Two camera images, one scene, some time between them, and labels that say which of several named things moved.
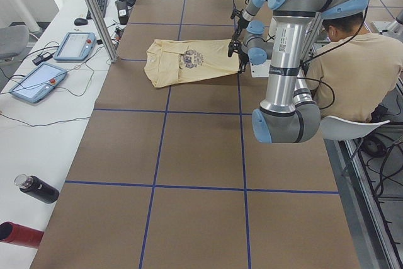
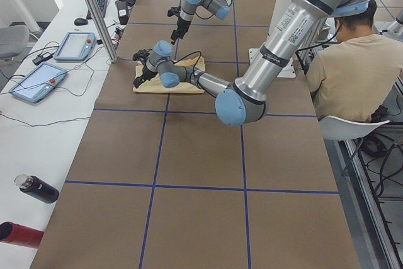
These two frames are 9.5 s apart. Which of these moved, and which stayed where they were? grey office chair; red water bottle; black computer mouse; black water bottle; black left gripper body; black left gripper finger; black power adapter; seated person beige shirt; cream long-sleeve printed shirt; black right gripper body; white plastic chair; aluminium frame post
Moved: cream long-sleeve printed shirt; black right gripper body; black left gripper body; black left gripper finger
Stayed: black water bottle; black power adapter; black computer mouse; seated person beige shirt; grey office chair; white plastic chair; aluminium frame post; red water bottle
